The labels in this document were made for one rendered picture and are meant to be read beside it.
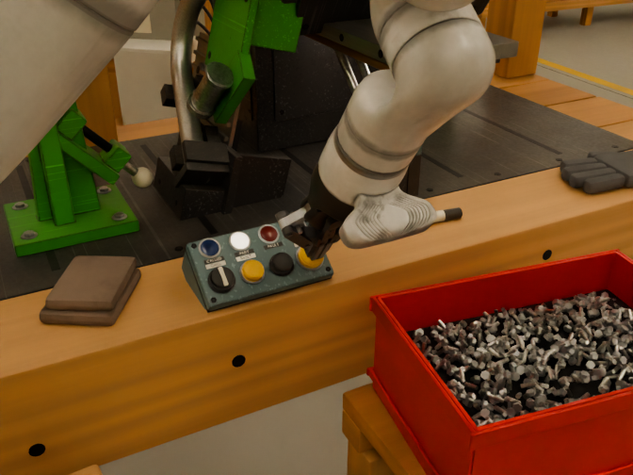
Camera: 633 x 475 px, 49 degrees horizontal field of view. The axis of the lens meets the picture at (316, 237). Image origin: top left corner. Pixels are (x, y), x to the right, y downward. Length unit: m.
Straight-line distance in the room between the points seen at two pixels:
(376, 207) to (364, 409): 0.26
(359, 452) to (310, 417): 1.13
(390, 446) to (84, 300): 0.34
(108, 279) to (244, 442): 1.16
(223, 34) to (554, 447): 0.63
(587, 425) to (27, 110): 0.53
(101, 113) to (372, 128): 0.78
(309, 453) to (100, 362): 1.17
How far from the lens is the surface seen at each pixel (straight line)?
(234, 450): 1.86
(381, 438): 0.75
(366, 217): 0.60
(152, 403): 0.78
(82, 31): 0.26
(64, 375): 0.73
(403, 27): 0.49
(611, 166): 1.12
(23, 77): 0.26
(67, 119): 0.90
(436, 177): 1.07
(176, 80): 1.01
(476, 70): 0.48
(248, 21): 0.89
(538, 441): 0.64
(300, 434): 1.89
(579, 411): 0.64
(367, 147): 0.56
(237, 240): 0.77
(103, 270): 0.79
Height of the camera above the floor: 1.32
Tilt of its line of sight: 29 degrees down
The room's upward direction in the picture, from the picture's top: straight up
